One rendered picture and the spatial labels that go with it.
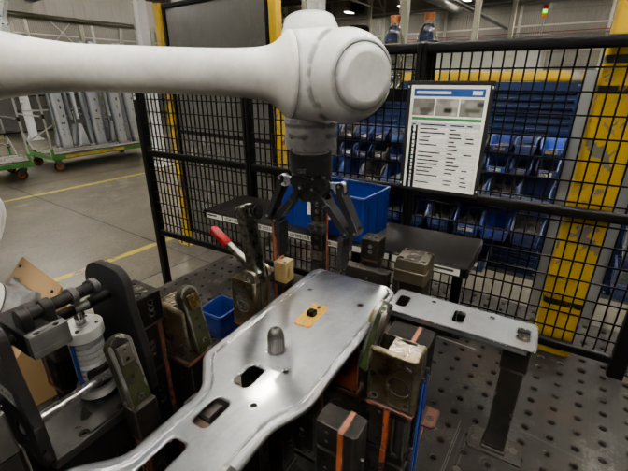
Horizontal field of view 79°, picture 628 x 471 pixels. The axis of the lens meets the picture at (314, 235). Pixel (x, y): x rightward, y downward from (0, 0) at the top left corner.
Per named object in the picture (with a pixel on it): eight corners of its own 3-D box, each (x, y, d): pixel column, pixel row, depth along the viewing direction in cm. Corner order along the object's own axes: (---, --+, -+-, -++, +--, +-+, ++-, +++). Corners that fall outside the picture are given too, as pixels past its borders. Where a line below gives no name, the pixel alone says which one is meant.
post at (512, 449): (519, 468, 80) (551, 358, 69) (464, 445, 86) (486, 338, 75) (521, 445, 85) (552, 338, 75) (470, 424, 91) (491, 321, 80)
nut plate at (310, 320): (308, 328, 76) (308, 323, 75) (292, 322, 78) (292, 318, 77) (329, 308, 82) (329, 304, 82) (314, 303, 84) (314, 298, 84)
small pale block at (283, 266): (289, 388, 101) (285, 264, 88) (278, 383, 103) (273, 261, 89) (296, 379, 104) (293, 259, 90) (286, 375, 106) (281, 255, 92)
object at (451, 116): (476, 199, 108) (495, 80, 96) (399, 188, 118) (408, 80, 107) (478, 197, 109) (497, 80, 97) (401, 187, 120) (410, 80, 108)
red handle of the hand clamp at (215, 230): (255, 276, 82) (206, 227, 85) (251, 282, 83) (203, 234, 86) (267, 268, 85) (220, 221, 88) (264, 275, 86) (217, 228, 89)
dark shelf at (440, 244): (467, 280, 94) (469, 269, 93) (203, 217, 137) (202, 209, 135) (481, 249, 111) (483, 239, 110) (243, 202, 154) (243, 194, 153)
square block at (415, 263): (412, 386, 102) (427, 265, 88) (383, 375, 106) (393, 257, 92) (421, 368, 108) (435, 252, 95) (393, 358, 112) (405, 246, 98)
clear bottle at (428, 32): (430, 89, 111) (438, 10, 103) (408, 89, 114) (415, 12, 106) (435, 89, 116) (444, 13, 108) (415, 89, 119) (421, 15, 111)
